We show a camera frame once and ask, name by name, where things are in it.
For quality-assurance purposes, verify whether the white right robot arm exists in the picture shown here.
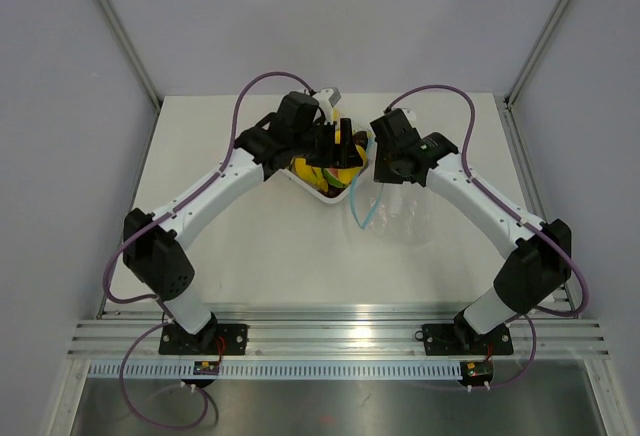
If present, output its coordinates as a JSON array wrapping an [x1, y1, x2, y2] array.
[[371, 109, 572, 353]]

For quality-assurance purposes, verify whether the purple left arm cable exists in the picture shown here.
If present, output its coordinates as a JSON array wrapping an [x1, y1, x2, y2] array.
[[102, 71, 316, 430]]

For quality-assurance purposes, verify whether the aluminium frame post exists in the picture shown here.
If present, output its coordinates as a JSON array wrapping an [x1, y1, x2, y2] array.
[[504, 0, 573, 110], [95, 0, 163, 115]]

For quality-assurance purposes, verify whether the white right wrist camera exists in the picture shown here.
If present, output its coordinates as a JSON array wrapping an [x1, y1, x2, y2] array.
[[402, 108, 417, 125]]

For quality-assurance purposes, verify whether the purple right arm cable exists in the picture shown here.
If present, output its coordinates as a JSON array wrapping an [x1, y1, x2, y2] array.
[[384, 84, 591, 392]]

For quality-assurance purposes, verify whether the clear zip bag teal zipper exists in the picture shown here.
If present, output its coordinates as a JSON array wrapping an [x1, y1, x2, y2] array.
[[347, 138, 432, 247]]

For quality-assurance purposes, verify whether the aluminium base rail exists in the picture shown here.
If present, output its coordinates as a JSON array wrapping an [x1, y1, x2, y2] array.
[[67, 303, 610, 360]]

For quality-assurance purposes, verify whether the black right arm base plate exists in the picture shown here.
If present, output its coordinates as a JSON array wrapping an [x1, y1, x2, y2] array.
[[414, 323, 514, 356]]

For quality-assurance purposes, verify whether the white slotted cable duct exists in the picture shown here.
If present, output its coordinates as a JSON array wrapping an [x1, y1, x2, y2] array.
[[88, 360, 462, 381]]

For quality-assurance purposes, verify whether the white perforated plastic basket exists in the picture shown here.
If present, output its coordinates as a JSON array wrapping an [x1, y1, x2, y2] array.
[[279, 105, 381, 206]]

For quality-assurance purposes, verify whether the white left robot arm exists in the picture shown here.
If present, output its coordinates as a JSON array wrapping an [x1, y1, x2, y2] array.
[[123, 87, 364, 355]]

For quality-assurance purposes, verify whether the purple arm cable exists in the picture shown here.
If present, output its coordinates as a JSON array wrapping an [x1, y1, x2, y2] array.
[[102, 71, 316, 430], [384, 84, 591, 392]]

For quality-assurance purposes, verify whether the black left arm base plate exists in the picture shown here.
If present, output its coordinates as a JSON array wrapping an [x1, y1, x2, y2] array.
[[158, 323, 249, 356]]

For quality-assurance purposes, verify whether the right aluminium frame post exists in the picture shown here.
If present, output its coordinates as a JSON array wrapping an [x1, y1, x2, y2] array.
[[504, 0, 573, 110]]

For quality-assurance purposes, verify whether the yellow banana toy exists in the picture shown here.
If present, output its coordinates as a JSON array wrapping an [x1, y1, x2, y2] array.
[[293, 158, 328, 192]]

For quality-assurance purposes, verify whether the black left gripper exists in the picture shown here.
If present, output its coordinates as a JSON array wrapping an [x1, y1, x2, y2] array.
[[291, 118, 361, 170]]

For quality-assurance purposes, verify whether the left aluminium frame post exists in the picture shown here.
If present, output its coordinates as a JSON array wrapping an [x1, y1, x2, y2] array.
[[95, 0, 163, 115]]

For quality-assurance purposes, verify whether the watermelon slice toy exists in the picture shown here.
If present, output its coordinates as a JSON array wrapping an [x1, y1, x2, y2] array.
[[322, 168, 353, 188]]

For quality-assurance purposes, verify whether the dark purple passionfruit toy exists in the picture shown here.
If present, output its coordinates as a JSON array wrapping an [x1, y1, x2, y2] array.
[[353, 131, 369, 149]]

